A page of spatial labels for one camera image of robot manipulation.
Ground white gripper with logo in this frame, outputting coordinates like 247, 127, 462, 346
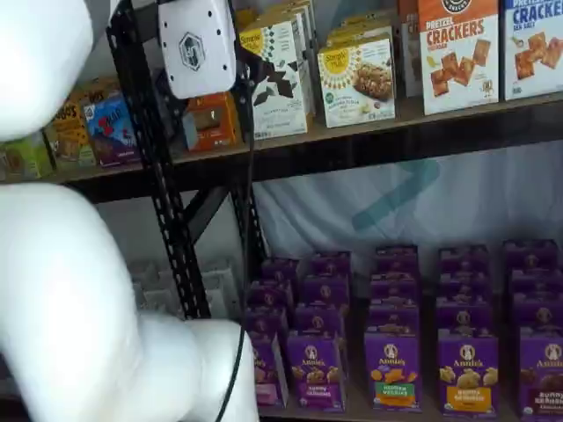
157, 0, 266, 149

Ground yellow Revival box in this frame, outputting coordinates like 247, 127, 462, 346
186, 91, 242, 153

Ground Simple Mills sweet thins box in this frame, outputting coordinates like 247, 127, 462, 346
267, 0, 318, 45
238, 20, 316, 141
252, 7, 317, 120

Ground blue Zbar box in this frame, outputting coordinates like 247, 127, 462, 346
83, 94, 142, 168

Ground yellow Bobo's box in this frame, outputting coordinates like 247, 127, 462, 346
72, 77, 120, 106
43, 94, 97, 171

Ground brown wooden shelf board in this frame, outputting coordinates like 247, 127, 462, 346
169, 90, 563, 166
257, 373, 529, 422
41, 160, 149, 186

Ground Simple Mills bars box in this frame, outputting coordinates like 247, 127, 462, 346
325, 25, 396, 49
329, 13, 399, 34
317, 38, 397, 129

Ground purple Annie's snack box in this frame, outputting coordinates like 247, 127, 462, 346
302, 273, 352, 309
503, 238, 559, 273
508, 266, 563, 300
438, 244, 490, 278
435, 301, 494, 339
435, 271, 492, 307
245, 306, 290, 342
512, 293, 563, 333
261, 257, 301, 287
369, 272, 420, 309
368, 302, 421, 335
248, 280, 295, 313
293, 302, 347, 342
375, 244, 419, 278
311, 250, 352, 280

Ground white snack box with window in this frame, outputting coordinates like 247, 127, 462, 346
129, 258, 177, 311

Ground green Bobo's box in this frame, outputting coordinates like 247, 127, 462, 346
0, 131, 54, 181

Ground orange white crackers box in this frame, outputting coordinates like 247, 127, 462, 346
398, 0, 424, 98

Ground cheddar pretzel crackers box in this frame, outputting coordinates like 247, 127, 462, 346
417, 0, 501, 116

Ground purple Annie's box pink patch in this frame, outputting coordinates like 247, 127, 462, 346
250, 332, 290, 409

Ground purple Annie's box green patch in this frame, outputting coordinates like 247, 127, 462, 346
363, 330, 423, 414

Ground sea salt pretzel crackers box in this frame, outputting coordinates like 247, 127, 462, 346
503, 0, 563, 101

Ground purple Annie's box yellow patch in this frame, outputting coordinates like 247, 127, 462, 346
437, 332, 501, 418

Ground purple Annie's box brown patch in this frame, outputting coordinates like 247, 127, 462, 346
518, 325, 563, 418

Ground black metal shelving rack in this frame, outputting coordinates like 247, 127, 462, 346
61, 173, 155, 206
105, 0, 563, 320

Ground white sheet with teal logo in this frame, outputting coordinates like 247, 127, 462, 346
252, 140, 563, 317

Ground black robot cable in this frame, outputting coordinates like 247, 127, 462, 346
217, 131, 259, 422

